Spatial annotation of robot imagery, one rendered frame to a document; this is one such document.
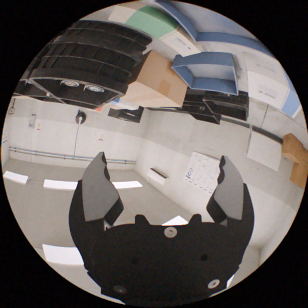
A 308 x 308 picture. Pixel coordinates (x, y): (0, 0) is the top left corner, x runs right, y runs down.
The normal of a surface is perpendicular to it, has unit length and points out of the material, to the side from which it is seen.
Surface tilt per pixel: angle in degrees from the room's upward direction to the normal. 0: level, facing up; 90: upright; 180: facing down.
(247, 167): 90
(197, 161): 90
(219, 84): 90
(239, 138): 90
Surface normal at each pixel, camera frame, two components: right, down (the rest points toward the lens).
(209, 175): -0.71, -0.10
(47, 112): 0.64, 0.32
